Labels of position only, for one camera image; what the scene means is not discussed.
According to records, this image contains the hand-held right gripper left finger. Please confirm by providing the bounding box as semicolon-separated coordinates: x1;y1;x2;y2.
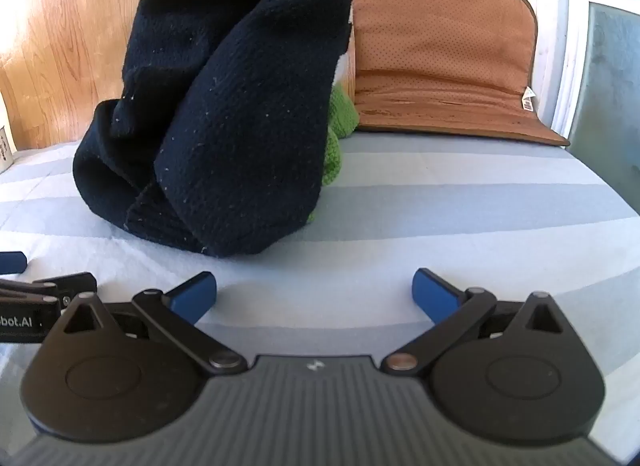
62;271;247;376

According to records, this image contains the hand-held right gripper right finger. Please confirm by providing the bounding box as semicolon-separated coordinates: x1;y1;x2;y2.
382;268;571;377

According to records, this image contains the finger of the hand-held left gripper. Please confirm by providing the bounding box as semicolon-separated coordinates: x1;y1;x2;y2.
0;272;98;307
0;252;27;275

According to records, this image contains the navy and green knit sweater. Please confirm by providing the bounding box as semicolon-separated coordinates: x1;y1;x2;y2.
72;0;363;257

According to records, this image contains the wooden headboard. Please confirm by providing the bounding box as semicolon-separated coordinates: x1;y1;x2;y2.
0;0;196;157

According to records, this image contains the brown perforated seat cushion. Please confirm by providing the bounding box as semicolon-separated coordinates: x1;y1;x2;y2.
350;0;572;147

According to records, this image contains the white framed glass door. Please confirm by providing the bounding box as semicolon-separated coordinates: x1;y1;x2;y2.
532;0;640;219

